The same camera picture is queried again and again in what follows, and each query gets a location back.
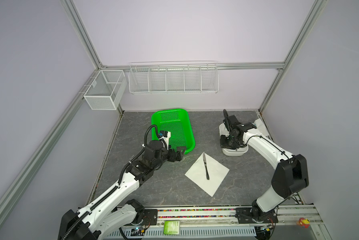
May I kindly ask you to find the long white wire shelf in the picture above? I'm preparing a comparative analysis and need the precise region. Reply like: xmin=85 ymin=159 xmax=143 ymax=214
xmin=128 ymin=61 xmax=219 ymax=94

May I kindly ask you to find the small white mesh basket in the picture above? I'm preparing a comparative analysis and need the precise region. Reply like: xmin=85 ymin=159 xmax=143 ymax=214
xmin=84 ymin=70 xmax=127 ymax=111

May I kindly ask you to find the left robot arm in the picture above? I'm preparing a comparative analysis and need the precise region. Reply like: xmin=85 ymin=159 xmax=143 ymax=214
xmin=57 ymin=140 xmax=186 ymax=240

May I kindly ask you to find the white oval plastic tub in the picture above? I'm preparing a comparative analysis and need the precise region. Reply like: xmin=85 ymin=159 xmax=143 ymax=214
xmin=219 ymin=123 xmax=249 ymax=157

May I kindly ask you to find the red yellow toy figure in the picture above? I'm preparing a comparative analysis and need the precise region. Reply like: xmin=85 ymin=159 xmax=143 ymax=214
xmin=297 ymin=218 xmax=310 ymax=229

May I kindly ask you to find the white slotted cable duct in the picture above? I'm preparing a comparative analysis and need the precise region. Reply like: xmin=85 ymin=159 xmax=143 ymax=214
xmin=102 ymin=226 xmax=256 ymax=239

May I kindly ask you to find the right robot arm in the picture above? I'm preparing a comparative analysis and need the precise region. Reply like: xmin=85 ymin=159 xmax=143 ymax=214
xmin=219 ymin=110 xmax=309 ymax=223

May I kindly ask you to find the tissue pack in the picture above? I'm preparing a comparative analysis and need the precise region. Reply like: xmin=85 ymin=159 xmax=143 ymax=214
xmin=254 ymin=119 xmax=270 ymax=138

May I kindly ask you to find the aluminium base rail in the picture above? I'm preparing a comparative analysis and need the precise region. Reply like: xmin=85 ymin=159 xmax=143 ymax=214
xmin=142 ymin=205 xmax=323 ymax=226

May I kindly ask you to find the green perforated plastic basket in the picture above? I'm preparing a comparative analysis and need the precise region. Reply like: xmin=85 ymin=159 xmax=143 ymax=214
xmin=151 ymin=109 xmax=195 ymax=155

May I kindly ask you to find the white paper napkin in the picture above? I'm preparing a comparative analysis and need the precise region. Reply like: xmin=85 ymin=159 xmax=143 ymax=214
xmin=185 ymin=153 xmax=229 ymax=197

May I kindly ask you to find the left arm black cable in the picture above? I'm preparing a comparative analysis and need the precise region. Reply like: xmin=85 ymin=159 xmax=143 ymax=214
xmin=144 ymin=124 xmax=162 ymax=148

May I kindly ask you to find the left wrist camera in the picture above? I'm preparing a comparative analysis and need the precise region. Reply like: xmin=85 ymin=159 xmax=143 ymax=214
xmin=159 ymin=130 xmax=171 ymax=147

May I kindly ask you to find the silver table knife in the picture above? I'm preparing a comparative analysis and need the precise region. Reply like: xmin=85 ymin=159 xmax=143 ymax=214
xmin=202 ymin=152 xmax=210 ymax=180

